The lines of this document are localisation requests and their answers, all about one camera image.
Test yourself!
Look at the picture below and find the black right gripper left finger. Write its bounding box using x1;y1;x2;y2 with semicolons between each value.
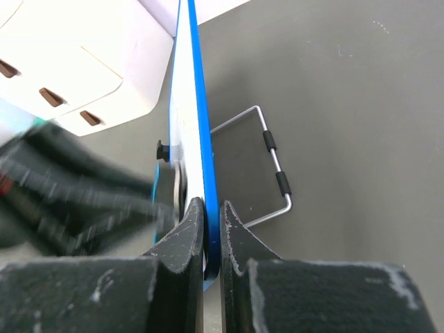
1;198;205;332

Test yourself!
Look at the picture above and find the metal whiteboard stand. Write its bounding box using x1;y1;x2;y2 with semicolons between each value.
210;105;293;228

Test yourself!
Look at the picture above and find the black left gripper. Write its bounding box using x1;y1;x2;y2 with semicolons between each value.
1;123;180;256

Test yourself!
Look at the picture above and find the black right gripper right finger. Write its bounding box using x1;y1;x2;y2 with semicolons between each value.
220;201;436;332

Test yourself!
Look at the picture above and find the blue framed whiteboard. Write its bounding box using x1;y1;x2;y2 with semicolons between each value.
152;1;221;290

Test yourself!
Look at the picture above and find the white stacked drawer unit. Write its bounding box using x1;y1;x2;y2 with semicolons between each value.
1;1;173;136

